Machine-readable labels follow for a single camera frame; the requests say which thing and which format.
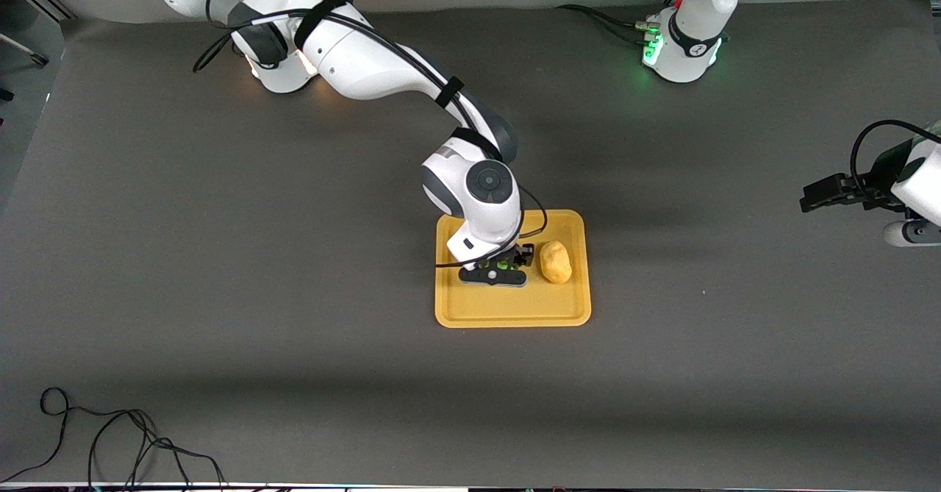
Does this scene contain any yellow-brown potato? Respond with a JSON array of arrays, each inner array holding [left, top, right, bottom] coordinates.
[[540, 240, 573, 285]]

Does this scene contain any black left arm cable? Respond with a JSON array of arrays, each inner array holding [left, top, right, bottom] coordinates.
[[850, 119, 941, 188]]

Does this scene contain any black left base cable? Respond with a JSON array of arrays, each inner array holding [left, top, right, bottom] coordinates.
[[556, 0, 686, 46]]

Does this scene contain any yellow plastic tray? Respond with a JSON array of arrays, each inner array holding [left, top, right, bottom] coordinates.
[[434, 210, 593, 329]]

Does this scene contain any loose thin black cable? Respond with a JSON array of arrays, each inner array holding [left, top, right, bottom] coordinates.
[[0, 387, 227, 492]]

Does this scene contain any dark grey table mat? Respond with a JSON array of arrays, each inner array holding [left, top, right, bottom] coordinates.
[[0, 0, 941, 490]]

